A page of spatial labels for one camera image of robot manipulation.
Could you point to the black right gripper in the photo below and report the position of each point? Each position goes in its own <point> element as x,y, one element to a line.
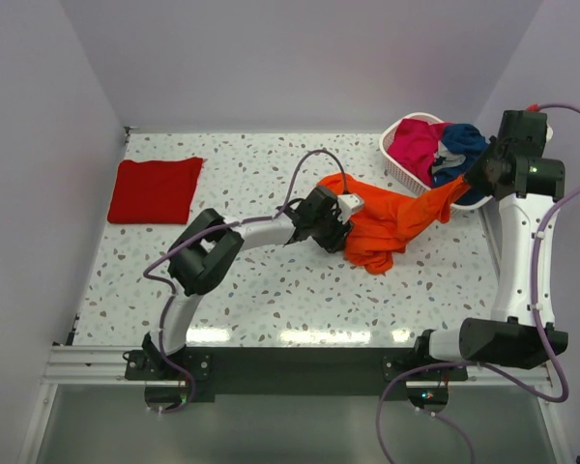
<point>474,176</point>

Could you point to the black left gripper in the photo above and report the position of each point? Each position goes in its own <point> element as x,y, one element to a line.
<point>341,229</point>

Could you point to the orange t shirt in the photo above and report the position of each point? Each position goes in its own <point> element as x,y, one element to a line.
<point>389,221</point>

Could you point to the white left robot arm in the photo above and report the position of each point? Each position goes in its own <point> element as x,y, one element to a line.
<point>200,258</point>

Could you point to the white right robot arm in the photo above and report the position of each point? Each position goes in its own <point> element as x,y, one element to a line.
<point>520,330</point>

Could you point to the navy blue t shirt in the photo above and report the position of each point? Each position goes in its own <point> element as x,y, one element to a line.
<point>458,149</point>

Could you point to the magenta t shirt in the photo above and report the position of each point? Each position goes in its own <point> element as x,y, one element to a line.
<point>414,146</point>

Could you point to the white plastic laundry basket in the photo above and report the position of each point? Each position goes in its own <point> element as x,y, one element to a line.
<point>411,182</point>

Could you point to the folded red t shirt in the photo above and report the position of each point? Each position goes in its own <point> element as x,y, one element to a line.
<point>154,191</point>

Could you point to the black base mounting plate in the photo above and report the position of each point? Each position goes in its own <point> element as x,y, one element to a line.
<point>311,371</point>

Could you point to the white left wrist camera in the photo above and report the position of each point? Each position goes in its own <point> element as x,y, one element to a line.
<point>350,203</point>

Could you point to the aluminium right rail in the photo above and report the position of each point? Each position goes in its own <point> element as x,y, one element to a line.
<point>483,376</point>

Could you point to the aluminium rail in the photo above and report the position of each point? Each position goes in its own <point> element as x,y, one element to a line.
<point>483,376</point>
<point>84,365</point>

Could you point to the aluminium left rail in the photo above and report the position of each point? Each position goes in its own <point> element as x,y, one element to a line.
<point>84,365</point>

